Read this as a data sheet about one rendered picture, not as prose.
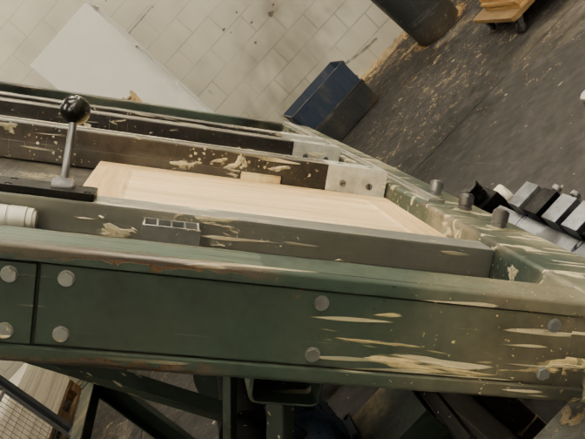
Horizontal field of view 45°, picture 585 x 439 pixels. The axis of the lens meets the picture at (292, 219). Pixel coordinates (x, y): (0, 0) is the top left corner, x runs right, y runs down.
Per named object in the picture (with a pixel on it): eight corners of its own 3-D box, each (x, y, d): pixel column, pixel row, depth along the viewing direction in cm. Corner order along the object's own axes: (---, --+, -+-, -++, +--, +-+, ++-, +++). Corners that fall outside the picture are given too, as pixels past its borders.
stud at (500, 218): (508, 230, 107) (513, 211, 106) (494, 228, 106) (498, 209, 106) (501, 226, 109) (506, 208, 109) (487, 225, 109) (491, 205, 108)
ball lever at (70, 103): (77, 192, 84) (91, 91, 88) (43, 188, 84) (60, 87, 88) (78, 201, 88) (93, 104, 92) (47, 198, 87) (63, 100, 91)
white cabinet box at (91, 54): (302, 199, 527) (85, 1, 471) (250, 254, 532) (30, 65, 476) (292, 183, 585) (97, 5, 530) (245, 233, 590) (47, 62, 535)
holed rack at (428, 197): (444, 203, 125) (444, 200, 125) (428, 201, 124) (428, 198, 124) (291, 124, 283) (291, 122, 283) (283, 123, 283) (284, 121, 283)
